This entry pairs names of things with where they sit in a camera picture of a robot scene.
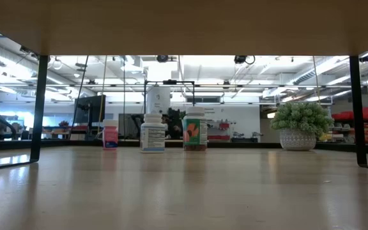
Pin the pink medicine bottle white cap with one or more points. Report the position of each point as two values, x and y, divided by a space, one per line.
110 137

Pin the black metal background frame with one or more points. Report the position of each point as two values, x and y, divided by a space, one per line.
170 82

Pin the green label gummy bottle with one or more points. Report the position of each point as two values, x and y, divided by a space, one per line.
195 131

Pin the white cylindrical appliance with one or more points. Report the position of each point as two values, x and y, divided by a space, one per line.
158 99

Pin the white medicine bottle blue label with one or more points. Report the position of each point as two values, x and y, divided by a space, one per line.
152 135

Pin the white rack with red bins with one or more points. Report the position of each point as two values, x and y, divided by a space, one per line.
220 131

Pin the black computer monitor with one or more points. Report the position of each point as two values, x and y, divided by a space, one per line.
91 108

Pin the small potted background plant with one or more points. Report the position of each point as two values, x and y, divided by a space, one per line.
64 123

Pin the black ceiling dome camera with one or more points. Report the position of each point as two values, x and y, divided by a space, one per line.
162 58

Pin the white textured plant pot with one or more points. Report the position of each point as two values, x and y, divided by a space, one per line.
297 140

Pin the wooden shelf board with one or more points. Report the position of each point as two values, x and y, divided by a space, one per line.
184 28

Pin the green artificial plant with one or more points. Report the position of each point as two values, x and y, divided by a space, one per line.
300 116

